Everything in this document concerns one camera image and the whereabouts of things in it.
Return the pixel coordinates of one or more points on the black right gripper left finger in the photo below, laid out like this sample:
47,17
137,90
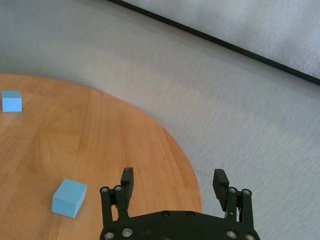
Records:
125,195

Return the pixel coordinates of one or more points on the blue building block cube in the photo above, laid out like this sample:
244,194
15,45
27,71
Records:
11,102
68,198

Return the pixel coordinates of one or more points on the black wall border strip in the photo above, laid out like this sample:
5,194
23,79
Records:
225,45

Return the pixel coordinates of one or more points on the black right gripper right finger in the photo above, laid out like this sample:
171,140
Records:
225,195

